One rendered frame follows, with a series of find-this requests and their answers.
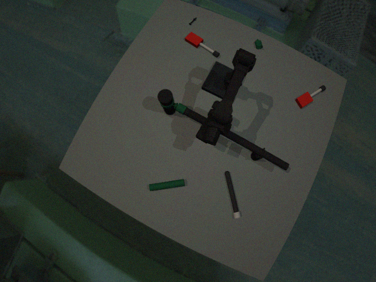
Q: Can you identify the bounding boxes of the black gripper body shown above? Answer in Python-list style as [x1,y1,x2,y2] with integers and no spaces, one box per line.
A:
[196,100,219,142]

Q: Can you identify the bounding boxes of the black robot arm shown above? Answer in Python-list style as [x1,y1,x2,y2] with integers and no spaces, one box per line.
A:
[202,48,256,146]

